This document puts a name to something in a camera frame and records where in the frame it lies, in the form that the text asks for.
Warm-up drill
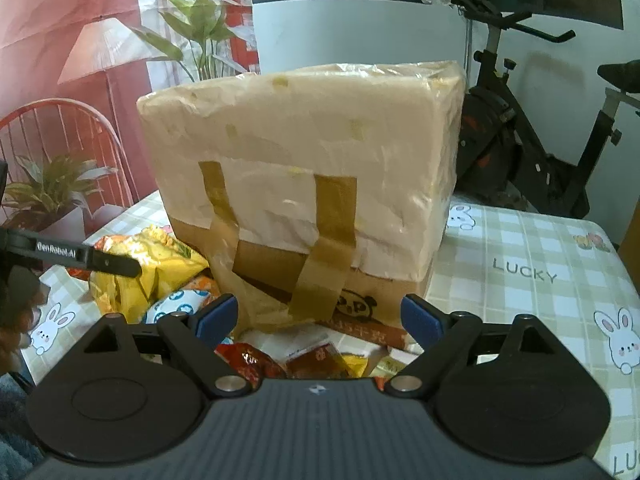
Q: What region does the black exercise bike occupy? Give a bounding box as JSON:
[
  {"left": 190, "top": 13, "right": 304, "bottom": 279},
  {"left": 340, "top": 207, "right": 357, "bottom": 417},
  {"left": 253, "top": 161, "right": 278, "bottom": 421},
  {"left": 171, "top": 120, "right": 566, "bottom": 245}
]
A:
[{"left": 450, "top": 0, "right": 640, "bottom": 221}]

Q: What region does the red snack packet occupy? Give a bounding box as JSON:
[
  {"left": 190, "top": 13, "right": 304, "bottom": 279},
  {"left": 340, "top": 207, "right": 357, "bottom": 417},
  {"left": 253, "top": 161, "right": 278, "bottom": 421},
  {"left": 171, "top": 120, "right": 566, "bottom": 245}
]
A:
[{"left": 215, "top": 342, "right": 287, "bottom": 392}]

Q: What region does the orange and white snack packet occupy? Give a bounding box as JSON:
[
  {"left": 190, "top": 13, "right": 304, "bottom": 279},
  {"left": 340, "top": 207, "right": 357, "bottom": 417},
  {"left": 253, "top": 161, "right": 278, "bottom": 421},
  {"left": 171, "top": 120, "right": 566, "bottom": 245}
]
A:
[{"left": 142, "top": 275, "right": 223, "bottom": 327}]

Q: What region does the thin metal pole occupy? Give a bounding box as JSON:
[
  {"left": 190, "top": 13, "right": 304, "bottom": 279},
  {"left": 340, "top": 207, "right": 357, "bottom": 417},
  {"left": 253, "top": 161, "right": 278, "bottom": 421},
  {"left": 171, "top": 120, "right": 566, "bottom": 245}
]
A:
[{"left": 465, "top": 10, "right": 474, "bottom": 97}]

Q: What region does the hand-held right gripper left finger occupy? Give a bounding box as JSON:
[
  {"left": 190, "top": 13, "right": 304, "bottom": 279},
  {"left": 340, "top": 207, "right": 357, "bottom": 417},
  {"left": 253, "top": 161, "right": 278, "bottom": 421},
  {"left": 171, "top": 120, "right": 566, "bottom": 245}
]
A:
[{"left": 80, "top": 294, "right": 253, "bottom": 401}]

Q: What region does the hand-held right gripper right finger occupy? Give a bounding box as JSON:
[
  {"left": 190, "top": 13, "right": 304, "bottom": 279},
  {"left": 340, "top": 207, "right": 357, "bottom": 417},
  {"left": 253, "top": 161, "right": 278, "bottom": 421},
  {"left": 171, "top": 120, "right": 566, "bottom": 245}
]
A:
[{"left": 387, "top": 294, "right": 556, "bottom": 401}]

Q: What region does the taped cardboard box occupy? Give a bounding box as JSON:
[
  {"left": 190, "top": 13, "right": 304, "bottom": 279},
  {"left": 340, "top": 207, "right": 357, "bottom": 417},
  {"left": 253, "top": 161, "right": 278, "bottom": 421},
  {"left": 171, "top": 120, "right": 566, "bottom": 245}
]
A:
[{"left": 136, "top": 60, "right": 467, "bottom": 351}]

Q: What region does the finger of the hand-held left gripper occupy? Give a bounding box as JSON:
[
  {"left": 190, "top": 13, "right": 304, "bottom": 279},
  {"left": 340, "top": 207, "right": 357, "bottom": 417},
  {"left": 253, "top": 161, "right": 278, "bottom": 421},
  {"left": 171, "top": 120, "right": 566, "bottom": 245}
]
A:
[{"left": 0, "top": 229, "right": 142, "bottom": 277}]

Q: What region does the yellow and orange snack packet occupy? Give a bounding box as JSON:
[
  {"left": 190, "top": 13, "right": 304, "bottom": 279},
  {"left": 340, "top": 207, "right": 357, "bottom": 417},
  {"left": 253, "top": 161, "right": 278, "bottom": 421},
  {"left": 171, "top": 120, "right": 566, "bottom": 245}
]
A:
[{"left": 285, "top": 342, "right": 372, "bottom": 380}]

